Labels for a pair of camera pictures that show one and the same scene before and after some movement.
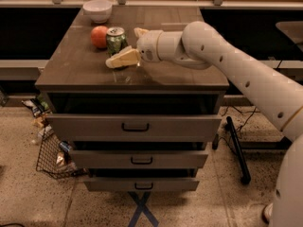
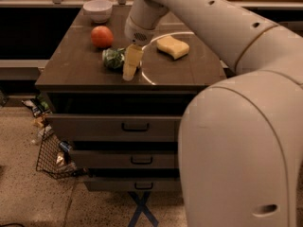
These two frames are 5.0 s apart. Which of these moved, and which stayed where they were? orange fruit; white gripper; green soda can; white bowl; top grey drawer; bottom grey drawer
Moved: white gripper; green soda can
Stayed: orange fruit; bottom grey drawer; top grey drawer; white bowl
